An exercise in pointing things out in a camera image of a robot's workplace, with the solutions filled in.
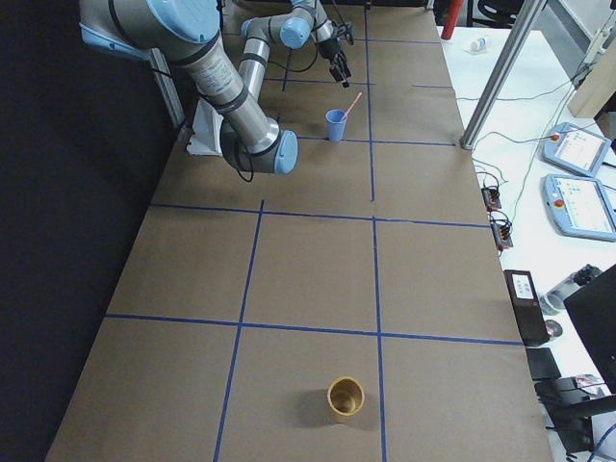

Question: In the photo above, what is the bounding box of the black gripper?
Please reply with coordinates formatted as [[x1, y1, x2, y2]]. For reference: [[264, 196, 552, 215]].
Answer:
[[318, 38, 350, 88]]

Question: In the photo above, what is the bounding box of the light blue ribbed cup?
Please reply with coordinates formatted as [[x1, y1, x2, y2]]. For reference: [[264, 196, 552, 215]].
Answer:
[[325, 109, 347, 142]]

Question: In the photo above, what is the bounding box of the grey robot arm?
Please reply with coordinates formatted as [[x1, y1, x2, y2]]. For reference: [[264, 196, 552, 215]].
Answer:
[[79, 0, 353, 175], [240, 1, 353, 98]]

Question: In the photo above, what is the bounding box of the yellow wooden cup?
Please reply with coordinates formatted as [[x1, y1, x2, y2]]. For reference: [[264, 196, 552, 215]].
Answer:
[[326, 376, 365, 424]]

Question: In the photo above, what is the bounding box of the red cylinder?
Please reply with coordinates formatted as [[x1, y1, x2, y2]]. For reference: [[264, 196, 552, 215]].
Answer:
[[441, 0, 466, 40]]

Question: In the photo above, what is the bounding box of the white plastic bottle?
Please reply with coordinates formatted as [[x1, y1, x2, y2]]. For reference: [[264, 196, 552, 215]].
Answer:
[[469, 36, 491, 53]]

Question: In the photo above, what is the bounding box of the upper black red connector box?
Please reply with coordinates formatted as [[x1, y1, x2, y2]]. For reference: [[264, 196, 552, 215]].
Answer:
[[481, 186, 501, 212]]

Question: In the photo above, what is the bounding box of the black red connector box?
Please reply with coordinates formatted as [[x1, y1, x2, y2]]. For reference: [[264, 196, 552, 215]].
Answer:
[[490, 219, 513, 251], [481, 186, 501, 212]]

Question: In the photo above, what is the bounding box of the lower black red connector box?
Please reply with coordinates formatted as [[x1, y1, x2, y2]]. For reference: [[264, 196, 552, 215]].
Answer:
[[490, 219, 513, 251]]

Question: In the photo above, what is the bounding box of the upper teach pendant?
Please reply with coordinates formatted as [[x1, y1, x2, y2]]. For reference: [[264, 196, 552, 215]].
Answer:
[[542, 122, 611, 178]]

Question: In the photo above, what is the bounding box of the teach pendant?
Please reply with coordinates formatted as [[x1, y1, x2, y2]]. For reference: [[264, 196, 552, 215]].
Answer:
[[542, 174, 615, 243], [542, 122, 611, 178]]

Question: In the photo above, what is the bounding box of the lower teach pendant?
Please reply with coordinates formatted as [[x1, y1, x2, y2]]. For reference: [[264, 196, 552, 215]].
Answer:
[[542, 174, 615, 243]]

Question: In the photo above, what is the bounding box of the black box white label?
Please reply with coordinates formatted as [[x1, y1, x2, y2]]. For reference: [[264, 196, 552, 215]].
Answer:
[[503, 269, 550, 347]]

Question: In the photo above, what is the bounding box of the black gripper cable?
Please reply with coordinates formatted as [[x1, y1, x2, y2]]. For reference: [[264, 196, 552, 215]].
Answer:
[[267, 0, 357, 74]]

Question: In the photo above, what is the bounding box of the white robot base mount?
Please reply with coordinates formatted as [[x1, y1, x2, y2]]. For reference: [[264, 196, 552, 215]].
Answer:
[[187, 99, 223, 157]]

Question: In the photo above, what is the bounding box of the aluminium frame post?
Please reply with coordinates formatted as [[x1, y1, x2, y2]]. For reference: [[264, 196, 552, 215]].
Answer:
[[460, 0, 547, 150]]

